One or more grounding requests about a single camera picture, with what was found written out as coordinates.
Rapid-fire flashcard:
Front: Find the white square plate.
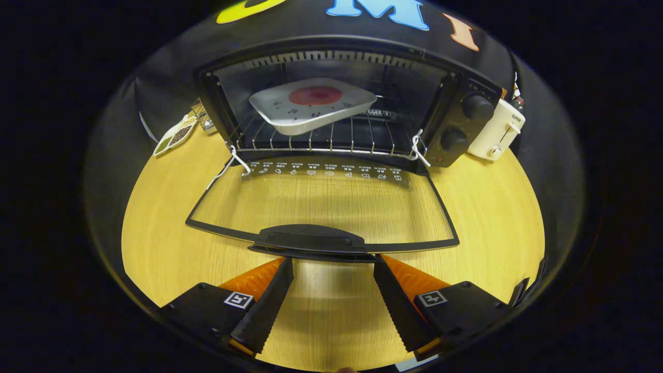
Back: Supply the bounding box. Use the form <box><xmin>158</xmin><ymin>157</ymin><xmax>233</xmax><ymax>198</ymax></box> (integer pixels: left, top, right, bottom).
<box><xmin>249</xmin><ymin>78</ymin><xmax>378</xmax><ymax>136</ymax></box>

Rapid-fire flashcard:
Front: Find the pink ham slice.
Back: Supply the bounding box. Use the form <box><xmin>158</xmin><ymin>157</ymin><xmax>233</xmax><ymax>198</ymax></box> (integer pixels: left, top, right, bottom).
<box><xmin>289</xmin><ymin>85</ymin><xmax>343</xmax><ymax>107</ymax></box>

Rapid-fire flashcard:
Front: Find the small metal wire basket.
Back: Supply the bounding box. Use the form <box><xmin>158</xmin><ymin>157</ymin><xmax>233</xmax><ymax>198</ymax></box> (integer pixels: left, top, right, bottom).
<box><xmin>189</xmin><ymin>98</ymin><xmax>218</xmax><ymax>135</ymax></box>

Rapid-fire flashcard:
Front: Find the black table edge bracket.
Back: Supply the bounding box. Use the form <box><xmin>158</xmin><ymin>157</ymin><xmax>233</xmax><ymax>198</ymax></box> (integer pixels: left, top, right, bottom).
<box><xmin>509</xmin><ymin>277</ymin><xmax>530</xmax><ymax>307</ymax></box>

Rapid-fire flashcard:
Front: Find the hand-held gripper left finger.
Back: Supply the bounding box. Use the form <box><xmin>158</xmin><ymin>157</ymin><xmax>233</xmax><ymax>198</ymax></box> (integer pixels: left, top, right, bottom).
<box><xmin>158</xmin><ymin>256</ymin><xmax>295</xmax><ymax>358</ymax></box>

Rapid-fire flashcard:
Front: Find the white divided dish of beans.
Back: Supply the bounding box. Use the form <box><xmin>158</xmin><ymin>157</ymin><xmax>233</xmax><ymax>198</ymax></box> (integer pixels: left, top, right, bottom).
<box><xmin>153</xmin><ymin>115</ymin><xmax>198</xmax><ymax>157</ymax></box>

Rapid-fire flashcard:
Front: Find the black toaster oven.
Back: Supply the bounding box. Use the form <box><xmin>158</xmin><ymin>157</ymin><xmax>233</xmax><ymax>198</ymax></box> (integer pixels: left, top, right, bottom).
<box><xmin>185</xmin><ymin>35</ymin><xmax>506</xmax><ymax>264</ymax></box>

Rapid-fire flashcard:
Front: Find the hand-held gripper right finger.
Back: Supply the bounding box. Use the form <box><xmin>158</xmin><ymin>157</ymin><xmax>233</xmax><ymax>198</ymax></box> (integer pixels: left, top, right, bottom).
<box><xmin>373</xmin><ymin>254</ymin><xmax>511</xmax><ymax>361</ymax></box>

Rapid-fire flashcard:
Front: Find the white pop-up toaster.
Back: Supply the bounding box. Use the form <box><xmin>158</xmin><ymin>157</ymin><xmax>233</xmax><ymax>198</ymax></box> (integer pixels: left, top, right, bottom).
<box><xmin>467</xmin><ymin>98</ymin><xmax>526</xmax><ymax>161</ymax></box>

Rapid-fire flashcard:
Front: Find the metal wire oven rack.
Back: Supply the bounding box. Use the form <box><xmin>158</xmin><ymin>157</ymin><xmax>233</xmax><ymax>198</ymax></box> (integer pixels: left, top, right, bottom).
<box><xmin>227</xmin><ymin>111</ymin><xmax>429</xmax><ymax>156</ymax></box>

